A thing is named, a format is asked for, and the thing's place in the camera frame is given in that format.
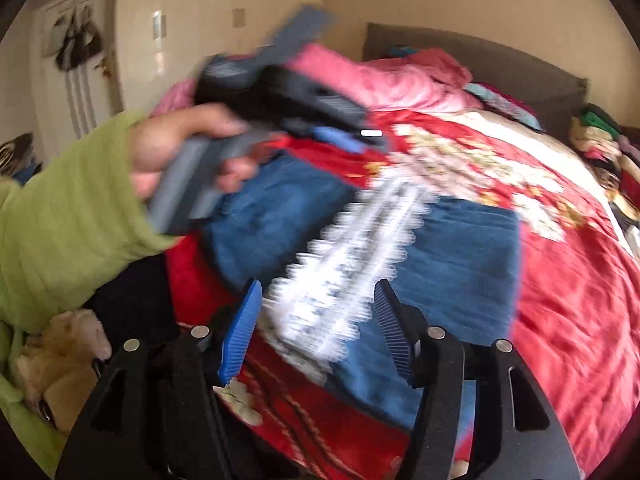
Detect blue denim pants lace trim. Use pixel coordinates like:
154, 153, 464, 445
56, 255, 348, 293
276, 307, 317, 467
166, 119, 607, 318
203, 154, 521, 429

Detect green sleeve left forearm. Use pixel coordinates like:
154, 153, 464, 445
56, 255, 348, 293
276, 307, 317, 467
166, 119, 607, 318
1, 112, 175, 333

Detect plush bear on clothing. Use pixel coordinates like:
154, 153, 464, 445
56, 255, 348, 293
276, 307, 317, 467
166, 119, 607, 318
15, 309, 112, 436

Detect person's left hand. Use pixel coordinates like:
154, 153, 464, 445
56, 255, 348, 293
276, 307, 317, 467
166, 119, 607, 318
130, 104, 248, 200

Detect pink quilt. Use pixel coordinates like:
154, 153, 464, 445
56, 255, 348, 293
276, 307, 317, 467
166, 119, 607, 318
152, 41, 484, 116

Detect teal patterned pillow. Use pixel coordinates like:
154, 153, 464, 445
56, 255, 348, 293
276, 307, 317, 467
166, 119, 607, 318
464, 82, 544, 132

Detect red floral bedspread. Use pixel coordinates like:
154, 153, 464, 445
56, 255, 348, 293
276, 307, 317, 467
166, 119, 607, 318
164, 109, 640, 480

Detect dark grey headboard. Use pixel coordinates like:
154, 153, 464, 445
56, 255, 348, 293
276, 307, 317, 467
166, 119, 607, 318
362, 23, 588, 144

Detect bags hanging on door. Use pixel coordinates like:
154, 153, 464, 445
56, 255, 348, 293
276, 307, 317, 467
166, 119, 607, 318
41, 4, 103, 72

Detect stack of folded clothes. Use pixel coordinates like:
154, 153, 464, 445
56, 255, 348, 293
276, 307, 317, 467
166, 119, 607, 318
568, 103, 639, 258

